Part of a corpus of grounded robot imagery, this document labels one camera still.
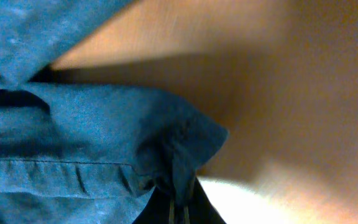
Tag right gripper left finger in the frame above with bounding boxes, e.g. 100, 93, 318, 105
132, 188, 175, 224

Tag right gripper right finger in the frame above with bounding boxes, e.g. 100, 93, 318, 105
183, 179, 226, 224

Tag navy blue shorts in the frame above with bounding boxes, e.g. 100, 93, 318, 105
0, 0, 227, 224

